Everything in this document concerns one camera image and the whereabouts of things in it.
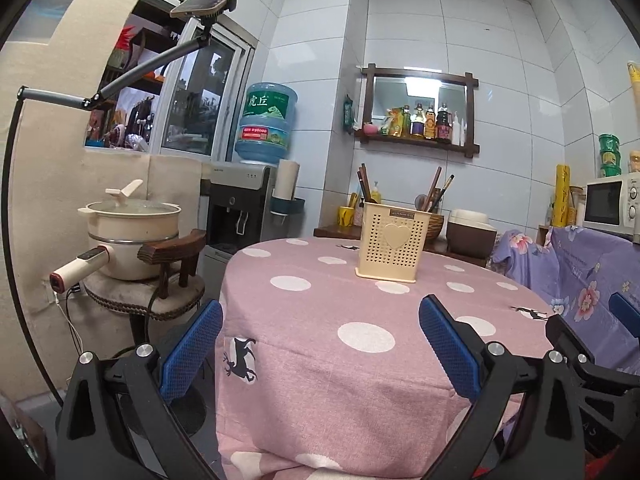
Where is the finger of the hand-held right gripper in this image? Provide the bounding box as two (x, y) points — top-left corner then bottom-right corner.
(545, 312), (640, 396)
(609, 291), (640, 341)

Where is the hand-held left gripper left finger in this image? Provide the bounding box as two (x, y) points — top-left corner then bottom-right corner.
(56, 299), (224, 480)

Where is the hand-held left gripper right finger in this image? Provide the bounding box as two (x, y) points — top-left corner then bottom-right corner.
(418, 294), (586, 480)

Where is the cream plastic utensil holder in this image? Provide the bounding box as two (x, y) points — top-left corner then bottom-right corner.
(355, 201), (432, 285)

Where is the purple floral cloth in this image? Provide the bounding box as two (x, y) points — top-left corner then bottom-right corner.
(490, 225), (640, 376)

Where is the dark wooden chair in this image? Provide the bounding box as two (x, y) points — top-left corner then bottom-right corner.
(82, 229), (208, 361)

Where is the brown white rice cooker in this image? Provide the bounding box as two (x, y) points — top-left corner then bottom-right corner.
(446, 208), (498, 257)

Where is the white microwave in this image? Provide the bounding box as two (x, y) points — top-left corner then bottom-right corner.
(582, 172), (640, 241)

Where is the glass jar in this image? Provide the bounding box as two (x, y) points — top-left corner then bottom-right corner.
(569, 186), (585, 226)

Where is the cream electric pot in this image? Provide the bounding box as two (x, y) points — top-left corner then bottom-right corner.
(49, 179), (182, 293)

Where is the yellow roll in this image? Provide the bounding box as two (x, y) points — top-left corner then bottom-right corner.
(552, 163), (572, 227)

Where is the grey water dispenser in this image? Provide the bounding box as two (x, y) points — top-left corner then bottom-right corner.
(200, 161), (278, 261)

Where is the dark wooden counter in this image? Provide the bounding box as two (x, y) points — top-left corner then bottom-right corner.
(314, 225), (488, 267)

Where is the navy blue cup holder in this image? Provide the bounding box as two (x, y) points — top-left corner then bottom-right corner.
(270, 196), (306, 216)

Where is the white paper cup tube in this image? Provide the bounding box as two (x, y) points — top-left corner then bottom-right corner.
(275, 159), (301, 201)

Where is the wooden framed mirror shelf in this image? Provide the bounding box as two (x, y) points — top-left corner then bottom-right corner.
(354, 63), (481, 157)

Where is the dark soy sauce bottle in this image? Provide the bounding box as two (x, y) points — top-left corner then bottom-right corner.
(435, 102), (452, 143)

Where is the yellow green snack packet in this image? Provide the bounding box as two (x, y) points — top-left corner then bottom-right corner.
(381, 108), (403, 137)

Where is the cluttered display shelf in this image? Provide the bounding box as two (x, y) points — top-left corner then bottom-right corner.
(85, 25), (166, 151)

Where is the blue water bottle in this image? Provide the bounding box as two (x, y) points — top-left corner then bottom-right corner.
(235, 82), (299, 166)

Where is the white framed window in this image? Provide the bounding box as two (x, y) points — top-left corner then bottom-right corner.
(160, 25), (256, 158)

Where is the smartphone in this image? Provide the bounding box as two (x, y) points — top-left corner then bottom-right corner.
(170, 0), (247, 17)

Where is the black power cable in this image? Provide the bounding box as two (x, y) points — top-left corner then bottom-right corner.
(112, 255), (168, 361)

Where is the white cable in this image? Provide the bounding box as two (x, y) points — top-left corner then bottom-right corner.
(55, 292), (83, 361)

